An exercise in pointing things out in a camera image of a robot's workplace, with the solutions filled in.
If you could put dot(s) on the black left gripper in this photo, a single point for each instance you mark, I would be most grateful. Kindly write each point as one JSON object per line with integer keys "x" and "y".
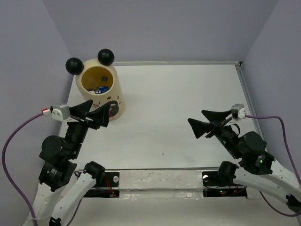
{"x": 101, "y": 115}

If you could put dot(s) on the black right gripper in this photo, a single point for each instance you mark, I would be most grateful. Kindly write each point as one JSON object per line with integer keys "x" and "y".
{"x": 199, "y": 127}

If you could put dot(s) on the white-cap blue-label water bottle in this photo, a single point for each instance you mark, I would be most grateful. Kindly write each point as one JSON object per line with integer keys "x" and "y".
{"x": 99, "y": 90}

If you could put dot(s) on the blue-cap water bottle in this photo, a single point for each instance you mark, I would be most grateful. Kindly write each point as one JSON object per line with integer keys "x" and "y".
{"x": 104, "y": 79}

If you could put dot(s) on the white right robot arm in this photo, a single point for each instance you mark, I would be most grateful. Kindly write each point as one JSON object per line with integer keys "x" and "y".
{"x": 257, "y": 169}

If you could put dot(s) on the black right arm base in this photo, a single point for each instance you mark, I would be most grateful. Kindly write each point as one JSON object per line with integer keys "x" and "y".
{"x": 214, "y": 187}

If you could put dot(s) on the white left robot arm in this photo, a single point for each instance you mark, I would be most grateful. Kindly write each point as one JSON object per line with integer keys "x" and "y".
{"x": 58, "y": 152}

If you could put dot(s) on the cream cat-print bin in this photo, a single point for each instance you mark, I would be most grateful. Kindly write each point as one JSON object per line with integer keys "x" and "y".
{"x": 89, "y": 74}

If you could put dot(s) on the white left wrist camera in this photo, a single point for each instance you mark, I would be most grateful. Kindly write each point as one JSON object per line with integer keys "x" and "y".
{"x": 59, "y": 113}

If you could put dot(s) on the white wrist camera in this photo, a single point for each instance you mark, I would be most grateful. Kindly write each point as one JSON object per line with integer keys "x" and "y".
{"x": 238, "y": 113}
{"x": 59, "y": 113}

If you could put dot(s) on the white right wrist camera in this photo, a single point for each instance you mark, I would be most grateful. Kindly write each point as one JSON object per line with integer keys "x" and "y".
{"x": 238, "y": 113}

